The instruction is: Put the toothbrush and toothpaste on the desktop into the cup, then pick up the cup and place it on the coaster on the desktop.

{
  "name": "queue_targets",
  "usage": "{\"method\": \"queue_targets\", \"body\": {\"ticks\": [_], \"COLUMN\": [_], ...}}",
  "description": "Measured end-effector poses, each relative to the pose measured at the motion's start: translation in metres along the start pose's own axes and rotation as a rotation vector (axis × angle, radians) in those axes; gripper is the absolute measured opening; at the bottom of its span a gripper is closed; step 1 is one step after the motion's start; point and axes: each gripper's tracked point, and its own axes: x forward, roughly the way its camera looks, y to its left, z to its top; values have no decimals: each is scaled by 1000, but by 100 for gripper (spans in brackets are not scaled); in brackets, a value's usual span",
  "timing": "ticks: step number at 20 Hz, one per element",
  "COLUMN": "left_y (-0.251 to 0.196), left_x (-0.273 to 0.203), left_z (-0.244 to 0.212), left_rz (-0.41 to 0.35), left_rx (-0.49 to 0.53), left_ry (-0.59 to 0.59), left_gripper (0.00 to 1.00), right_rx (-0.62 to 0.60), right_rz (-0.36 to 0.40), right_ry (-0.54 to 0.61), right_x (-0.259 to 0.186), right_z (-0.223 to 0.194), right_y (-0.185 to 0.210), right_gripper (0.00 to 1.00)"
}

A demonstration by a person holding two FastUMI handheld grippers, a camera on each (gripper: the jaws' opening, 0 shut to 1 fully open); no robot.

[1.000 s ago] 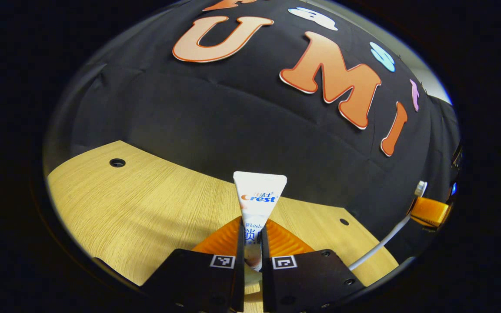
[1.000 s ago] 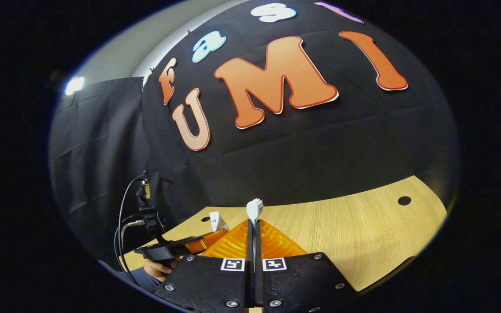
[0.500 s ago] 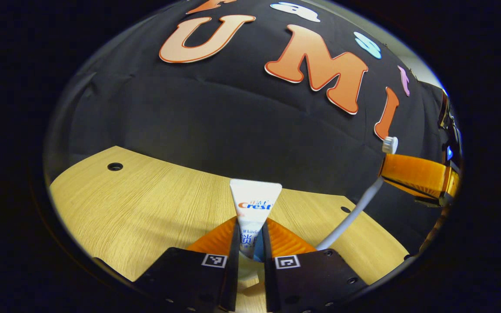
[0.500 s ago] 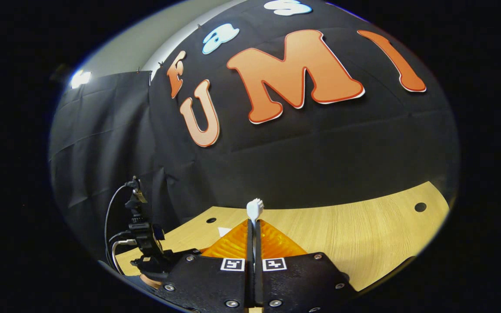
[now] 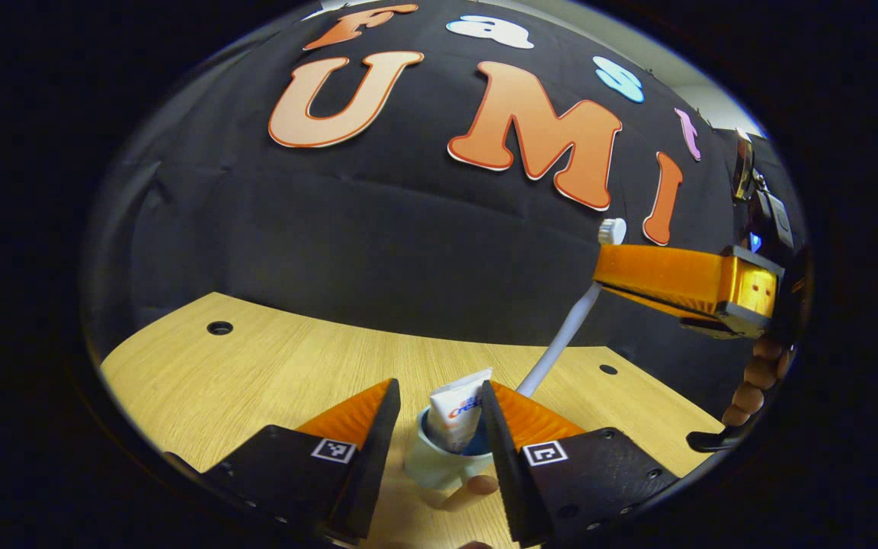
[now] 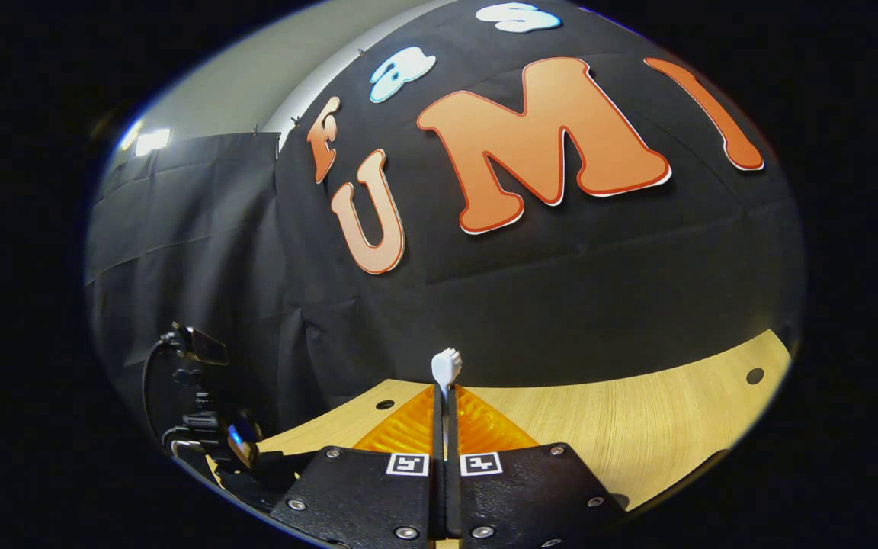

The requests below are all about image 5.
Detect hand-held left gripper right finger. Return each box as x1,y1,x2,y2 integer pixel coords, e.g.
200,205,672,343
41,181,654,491
481,380,684,547

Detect wooden desktop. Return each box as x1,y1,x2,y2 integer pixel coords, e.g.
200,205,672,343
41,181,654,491
100,291,726,549

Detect black backdrop cloth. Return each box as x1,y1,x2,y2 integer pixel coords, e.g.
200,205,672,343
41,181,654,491
82,0,799,417

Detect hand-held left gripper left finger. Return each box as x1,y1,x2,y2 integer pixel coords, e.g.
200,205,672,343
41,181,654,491
165,378,402,544

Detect white toothpaste tube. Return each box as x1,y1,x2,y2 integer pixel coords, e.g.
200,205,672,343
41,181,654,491
428,368,493,455

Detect white toothbrush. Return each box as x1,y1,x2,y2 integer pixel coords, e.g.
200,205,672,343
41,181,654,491
515,218,628,399

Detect light blue cup wooden handle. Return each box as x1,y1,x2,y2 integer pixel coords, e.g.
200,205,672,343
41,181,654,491
404,404,501,512

